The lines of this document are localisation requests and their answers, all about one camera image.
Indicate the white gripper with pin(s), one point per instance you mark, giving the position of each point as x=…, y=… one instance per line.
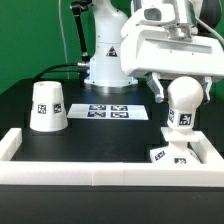
x=146, y=49

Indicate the white lamp bulb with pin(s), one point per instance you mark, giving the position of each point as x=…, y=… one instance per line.
x=185, y=94

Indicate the white lamp base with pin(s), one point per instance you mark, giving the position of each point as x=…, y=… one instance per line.
x=177, y=150

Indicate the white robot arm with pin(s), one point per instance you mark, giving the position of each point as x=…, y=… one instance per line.
x=113, y=26

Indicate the white lamp shade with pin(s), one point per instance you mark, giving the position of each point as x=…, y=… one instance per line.
x=48, y=112

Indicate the white marker tag sheet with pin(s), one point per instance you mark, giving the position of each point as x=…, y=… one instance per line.
x=108, y=112

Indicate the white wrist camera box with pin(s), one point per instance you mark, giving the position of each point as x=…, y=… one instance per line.
x=160, y=14

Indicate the white U-shaped border wall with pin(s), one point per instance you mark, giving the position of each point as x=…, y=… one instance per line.
x=210, y=173

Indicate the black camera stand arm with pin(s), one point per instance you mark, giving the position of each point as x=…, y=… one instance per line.
x=78, y=7

